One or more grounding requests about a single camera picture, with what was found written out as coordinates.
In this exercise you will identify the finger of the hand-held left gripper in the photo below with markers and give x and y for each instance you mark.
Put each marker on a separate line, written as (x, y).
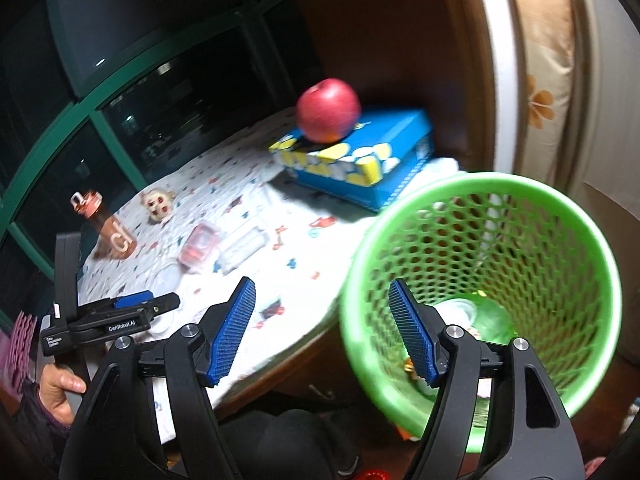
(132, 300)
(165, 304)

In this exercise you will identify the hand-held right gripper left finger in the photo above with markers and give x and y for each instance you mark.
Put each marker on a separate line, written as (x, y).
(232, 330)

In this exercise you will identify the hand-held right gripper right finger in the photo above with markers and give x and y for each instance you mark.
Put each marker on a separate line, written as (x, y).
(412, 330)

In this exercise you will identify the green plastic mesh basket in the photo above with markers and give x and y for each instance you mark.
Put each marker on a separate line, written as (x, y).
(550, 240)

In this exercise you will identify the person's left forearm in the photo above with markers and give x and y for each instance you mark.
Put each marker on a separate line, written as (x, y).
(35, 430)

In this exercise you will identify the person's left hand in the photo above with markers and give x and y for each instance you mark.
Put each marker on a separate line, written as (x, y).
(62, 390)

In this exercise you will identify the clear plastic lid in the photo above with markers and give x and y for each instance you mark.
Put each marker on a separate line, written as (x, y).
(167, 277)

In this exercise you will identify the pink lid plastic container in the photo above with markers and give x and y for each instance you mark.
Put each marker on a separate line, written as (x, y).
(200, 247)

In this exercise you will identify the orange water bottle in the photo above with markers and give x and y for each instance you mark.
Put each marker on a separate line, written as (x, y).
(112, 232)

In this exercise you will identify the round wooden table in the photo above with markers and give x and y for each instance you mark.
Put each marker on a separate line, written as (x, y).
(300, 362)

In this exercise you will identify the pink perforated plastic item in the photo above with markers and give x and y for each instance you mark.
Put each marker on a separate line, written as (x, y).
(20, 347)

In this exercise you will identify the clear plastic container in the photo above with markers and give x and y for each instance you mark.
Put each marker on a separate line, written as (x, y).
(242, 247)

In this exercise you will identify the small beige toy head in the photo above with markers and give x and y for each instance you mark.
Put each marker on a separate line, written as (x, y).
(159, 205)

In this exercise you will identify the person's black trouser leg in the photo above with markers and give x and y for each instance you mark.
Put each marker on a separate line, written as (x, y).
(285, 445)

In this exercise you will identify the blue spotted tissue box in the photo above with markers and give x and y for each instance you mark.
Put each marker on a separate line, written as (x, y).
(375, 160)

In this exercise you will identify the red apple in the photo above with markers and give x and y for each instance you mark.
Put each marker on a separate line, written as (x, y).
(328, 109)

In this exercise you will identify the floral beige pillow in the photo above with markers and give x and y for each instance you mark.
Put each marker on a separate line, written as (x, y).
(545, 70)

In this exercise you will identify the brown wooden panel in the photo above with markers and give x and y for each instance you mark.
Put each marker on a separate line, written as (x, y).
(395, 35)

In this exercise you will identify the green window frame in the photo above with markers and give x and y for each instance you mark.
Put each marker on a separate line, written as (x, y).
(120, 125)

